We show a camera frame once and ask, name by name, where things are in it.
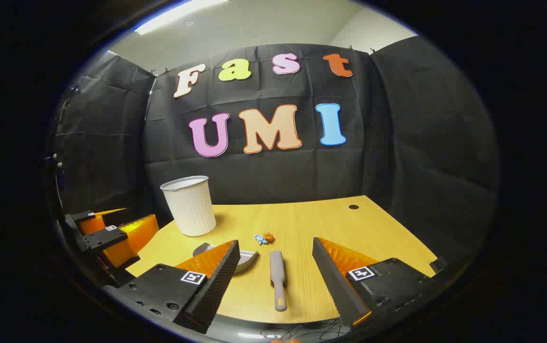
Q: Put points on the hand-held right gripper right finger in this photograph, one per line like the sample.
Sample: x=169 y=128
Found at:
x=333 y=281

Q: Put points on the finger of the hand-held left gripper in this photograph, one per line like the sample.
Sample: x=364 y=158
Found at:
x=87 y=221
x=133 y=238

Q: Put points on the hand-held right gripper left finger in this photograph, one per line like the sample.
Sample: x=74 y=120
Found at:
x=216 y=290

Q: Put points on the grey plastic dustpan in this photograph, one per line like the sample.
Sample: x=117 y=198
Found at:
x=249 y=259

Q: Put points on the small grey broom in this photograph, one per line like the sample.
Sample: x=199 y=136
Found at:
x=277 y=271

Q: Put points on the white ribbed garbage bin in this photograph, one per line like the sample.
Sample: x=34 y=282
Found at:
x=190 y=207

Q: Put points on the blue paper trash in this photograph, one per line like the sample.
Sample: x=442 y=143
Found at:
x=259 y=239

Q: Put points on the orange paper trash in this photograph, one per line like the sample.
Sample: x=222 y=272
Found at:
x=268 y=237

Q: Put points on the yellow wooden desktop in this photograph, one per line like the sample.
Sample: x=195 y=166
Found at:
x=302 y=224

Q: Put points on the black tape piece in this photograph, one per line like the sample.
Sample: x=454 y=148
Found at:
x=439 y=265

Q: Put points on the black backdrop cloth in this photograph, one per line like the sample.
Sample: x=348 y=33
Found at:
x=397 y=143

